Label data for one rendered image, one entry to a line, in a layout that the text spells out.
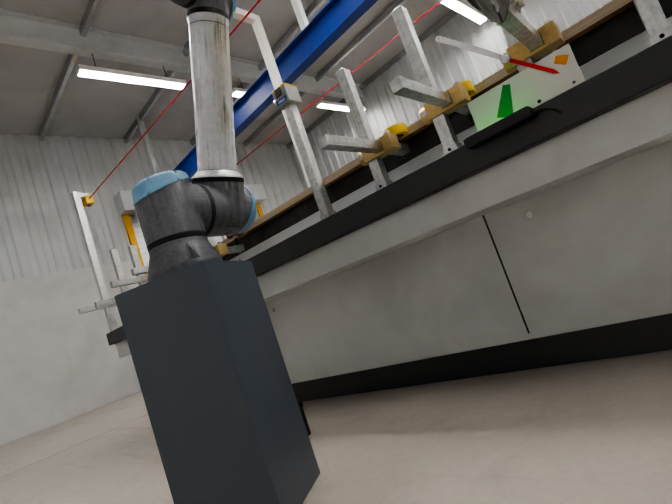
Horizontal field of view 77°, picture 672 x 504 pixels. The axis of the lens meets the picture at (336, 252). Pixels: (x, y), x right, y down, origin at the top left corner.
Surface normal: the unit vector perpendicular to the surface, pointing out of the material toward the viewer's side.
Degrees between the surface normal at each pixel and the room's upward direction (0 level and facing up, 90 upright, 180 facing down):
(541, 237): 90
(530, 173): 90
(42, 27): 90
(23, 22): 90
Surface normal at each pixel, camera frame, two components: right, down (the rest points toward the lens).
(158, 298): -0.25, -0.02
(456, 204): -0.63, 0.14
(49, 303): 0.66, -0.31
